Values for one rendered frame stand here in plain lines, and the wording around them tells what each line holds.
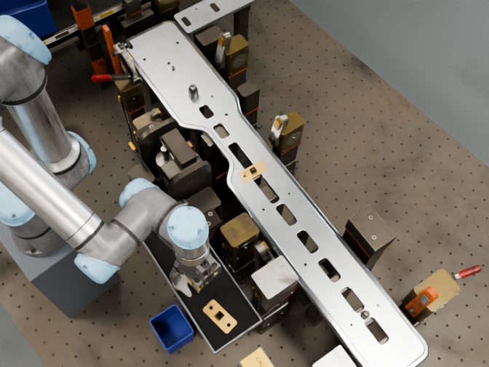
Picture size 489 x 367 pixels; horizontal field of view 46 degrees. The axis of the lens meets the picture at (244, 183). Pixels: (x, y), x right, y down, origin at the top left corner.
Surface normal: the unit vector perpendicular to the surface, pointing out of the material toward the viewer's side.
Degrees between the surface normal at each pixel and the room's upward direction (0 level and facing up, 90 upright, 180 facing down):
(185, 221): 0
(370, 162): 0
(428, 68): 0
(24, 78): 92
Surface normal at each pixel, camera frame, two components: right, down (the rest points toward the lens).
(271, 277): 0.02, -0.45
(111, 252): 0.44, -0.09
